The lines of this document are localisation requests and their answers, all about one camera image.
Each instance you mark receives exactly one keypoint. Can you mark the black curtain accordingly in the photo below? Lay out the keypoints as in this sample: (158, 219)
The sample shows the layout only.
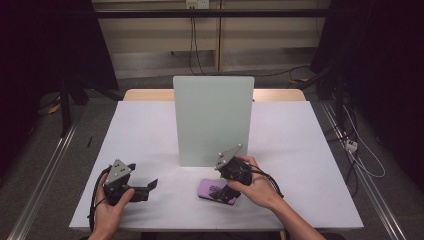
(383, 66)
(46, 43)

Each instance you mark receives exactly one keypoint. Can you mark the aluminium floor rail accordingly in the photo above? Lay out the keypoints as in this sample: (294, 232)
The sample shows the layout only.
(366, 186)
(43, 181)

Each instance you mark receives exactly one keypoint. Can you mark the purple eraser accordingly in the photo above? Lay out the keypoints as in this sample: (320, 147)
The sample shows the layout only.
(206, 190)

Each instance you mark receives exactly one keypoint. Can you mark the white power strip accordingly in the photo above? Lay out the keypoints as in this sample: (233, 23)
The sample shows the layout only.
(351, 145)

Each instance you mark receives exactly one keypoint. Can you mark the person's right hand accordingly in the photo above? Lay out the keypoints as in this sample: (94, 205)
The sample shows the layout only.
(260, 190)

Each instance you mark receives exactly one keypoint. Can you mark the white wall outlet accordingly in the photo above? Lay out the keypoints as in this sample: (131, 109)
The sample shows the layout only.
(197, 3)

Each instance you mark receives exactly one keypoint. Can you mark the small black pen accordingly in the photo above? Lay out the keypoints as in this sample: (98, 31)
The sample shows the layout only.
(89, 141)

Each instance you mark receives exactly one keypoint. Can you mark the white table mat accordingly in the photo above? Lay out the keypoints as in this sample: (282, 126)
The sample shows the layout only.
(150, 140)

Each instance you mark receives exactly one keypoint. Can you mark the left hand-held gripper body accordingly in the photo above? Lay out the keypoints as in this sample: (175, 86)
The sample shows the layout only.
(116, 173)

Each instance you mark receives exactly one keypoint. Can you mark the white whiteboard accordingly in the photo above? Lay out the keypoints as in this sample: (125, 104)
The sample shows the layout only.
(213, 113)

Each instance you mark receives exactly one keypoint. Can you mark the person's left hand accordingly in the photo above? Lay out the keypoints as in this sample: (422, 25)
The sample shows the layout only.
(110, 215)

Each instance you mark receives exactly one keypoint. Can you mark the black metal stand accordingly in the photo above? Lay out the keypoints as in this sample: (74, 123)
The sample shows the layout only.
(66, 106)
(338, 100)

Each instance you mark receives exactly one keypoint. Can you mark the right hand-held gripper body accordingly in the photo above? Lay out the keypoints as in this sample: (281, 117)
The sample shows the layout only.
(233, 166)

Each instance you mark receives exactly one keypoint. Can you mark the black horizontal bar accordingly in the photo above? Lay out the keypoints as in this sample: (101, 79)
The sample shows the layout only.
(213, 13)

